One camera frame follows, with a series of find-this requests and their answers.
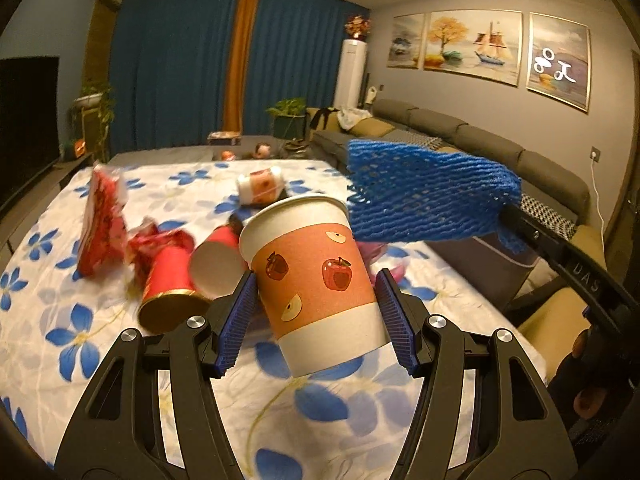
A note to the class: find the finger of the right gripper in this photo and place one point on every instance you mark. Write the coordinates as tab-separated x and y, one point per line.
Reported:
535	235

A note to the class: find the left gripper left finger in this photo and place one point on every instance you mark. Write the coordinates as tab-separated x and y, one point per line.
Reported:
115	431

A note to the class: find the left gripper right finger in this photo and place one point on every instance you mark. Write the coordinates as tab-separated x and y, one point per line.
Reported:
516	433

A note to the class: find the blue foam fruit net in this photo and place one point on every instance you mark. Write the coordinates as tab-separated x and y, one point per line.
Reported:
405	193

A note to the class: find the red paper cup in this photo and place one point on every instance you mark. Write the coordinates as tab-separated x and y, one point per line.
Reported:
169	298
216	265

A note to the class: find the pink plastic bag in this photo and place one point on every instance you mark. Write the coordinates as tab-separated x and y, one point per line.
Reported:
377	256

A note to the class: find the red snack wrapper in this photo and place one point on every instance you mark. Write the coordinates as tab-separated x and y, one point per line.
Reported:
104	233

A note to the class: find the apple pattern paper cup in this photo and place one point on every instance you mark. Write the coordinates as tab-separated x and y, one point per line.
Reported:
313	284

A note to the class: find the grey plastic trash bin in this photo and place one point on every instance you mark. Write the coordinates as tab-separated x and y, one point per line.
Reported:
493	270

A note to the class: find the patterned cushion near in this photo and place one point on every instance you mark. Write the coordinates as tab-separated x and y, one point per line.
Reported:
548	216

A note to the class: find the patterned cushion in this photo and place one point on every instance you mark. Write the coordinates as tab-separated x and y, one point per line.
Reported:
548	216
432	143

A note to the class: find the grey sectional sofa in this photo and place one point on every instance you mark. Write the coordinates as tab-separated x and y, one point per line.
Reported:
541	177

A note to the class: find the patterned cushion far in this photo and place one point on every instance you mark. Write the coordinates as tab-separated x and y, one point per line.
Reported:
432	143

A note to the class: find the right purple painting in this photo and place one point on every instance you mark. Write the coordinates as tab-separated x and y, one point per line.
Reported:
559	60

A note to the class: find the crumpled red wrapper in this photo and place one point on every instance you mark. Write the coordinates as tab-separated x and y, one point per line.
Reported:
146	241

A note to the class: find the mustard cushion far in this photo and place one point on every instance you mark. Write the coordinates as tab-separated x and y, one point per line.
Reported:
371	128

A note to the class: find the sailboat tree painting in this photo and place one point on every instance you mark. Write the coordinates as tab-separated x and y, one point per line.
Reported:
479	43

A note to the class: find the white cloth on sofa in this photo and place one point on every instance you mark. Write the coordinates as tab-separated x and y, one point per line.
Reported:
349	117

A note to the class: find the tv cabinet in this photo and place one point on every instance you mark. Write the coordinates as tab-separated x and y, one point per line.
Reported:
22	212

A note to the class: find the white standing air conditioner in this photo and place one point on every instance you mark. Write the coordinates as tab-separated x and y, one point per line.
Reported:
350	73

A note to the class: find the left landscape painting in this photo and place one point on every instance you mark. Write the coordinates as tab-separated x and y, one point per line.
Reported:
406	41

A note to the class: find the potted green plant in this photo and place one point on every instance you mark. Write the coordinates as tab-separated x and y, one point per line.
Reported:
288	119

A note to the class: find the flower decoration on conditioner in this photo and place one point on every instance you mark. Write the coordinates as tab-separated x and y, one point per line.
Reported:
358	27

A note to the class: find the box on coffee table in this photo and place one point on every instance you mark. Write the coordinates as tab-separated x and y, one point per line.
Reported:
224	138

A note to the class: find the plant on stand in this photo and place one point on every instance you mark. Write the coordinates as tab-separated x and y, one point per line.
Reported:
92	115

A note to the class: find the black television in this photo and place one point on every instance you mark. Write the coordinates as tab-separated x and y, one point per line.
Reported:
29	121

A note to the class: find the orange curtain strip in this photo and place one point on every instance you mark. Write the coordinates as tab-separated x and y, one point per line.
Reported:
238	60

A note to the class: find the blue curtain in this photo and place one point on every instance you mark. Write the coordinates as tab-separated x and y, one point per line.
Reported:
169	63

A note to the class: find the wall socket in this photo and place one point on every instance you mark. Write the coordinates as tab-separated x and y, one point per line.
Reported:
595	154

